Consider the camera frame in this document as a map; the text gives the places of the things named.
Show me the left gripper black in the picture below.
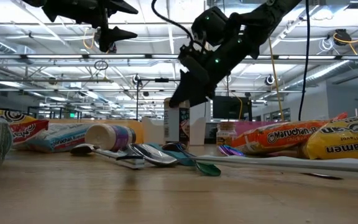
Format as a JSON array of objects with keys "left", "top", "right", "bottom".
[{"left": 22, "top": 0, "right": 139, "bottom": 53}]

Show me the black pole stand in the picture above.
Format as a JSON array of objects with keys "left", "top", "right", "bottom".
[{"left": 134, "top": 77, "right": 180, "bottom": 121}]

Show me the purple label spice jar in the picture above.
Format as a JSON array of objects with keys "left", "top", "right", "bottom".
[{"left": 84, "top": 123, "right": 137, "bottom": 153}]

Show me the teal plastic spoon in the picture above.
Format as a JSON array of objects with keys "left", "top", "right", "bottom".
[{"left": 146, "top": 142, "right": 196, "bottom": 167}]

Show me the tan lid glass jar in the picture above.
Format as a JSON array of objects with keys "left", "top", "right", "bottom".
[{"left": 216, "top": 121, "right": 237, "bottom": 147}]

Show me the grey overhead rig bar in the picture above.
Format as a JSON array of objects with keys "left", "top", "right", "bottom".
[{"left": 0, "top": 53, "right": 358, "bottom": 62}]

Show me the purple spoon gold handle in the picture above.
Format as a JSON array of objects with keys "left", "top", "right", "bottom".
[{"left": 218, "top": 144, "right": 246, "bottom": 157}]

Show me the dark hanging cable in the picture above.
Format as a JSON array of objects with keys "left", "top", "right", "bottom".
[{"left": 298, "top": 0, "right": 311, "bottom": 122}]

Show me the black monitor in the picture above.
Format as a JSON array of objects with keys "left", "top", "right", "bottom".
[{"left": 212, "top": 95, "right": 254, "bottom": 121}]

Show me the orange chicken ramen packet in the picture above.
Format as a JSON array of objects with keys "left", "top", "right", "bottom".
[{"left": 231, "top": 119, "right": 335, "bottom": 156}]

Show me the rainbow metal spoon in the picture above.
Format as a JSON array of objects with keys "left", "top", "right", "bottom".
[{"left": 162, "top": 141, "right": 222, "bottom": 177}]

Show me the white black printed carton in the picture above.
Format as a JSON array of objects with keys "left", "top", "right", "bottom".
[{"left": 163, "top": 97, "right": 191, "bottom": 146}]

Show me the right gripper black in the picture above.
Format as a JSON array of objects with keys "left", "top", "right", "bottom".
[{"left": 168, "top": 39, "right": 260, "bottom": 109}]

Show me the black ceiling device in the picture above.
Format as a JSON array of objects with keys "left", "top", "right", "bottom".
[{"left": 334, "top": 29, "right": 352, "bottom": 47}]

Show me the silver spoon iridescent handle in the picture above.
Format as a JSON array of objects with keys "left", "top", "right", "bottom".
[{"left": 128, "top": 142, "right": 358, "bottom": 174}]

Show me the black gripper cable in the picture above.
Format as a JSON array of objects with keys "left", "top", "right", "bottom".
[{"left": 150, "top": 0, "right": 196, "bottom": 43}]

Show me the white plastic container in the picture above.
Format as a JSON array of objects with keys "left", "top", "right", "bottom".
[{"left": 140, "top": 116, "right": 207, "bottom": 146}]

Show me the red yellow ramen packet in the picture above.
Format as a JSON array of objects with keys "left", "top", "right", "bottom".
[{"left": 0, "top": 107, "right": 50, "bottom": 147}]

